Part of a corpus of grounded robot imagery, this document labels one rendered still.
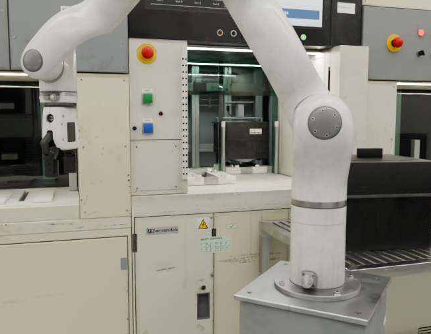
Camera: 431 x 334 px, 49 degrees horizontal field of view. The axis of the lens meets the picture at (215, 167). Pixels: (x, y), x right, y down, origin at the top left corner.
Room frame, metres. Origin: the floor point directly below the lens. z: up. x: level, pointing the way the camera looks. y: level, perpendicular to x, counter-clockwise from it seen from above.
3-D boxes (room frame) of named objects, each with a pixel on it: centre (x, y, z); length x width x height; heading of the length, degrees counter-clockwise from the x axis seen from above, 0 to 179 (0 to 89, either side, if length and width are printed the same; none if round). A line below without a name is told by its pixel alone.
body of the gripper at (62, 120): (1.12, 0.37, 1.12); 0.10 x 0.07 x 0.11; 172
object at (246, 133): (2.37, -0.12, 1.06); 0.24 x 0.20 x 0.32; 107
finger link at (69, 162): (1.18, 0.36, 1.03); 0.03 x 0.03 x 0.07; 82
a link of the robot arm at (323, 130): (1.00, -0.22, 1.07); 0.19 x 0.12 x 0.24; 172
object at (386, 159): (1.46, -0.47, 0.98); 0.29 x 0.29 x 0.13; 9
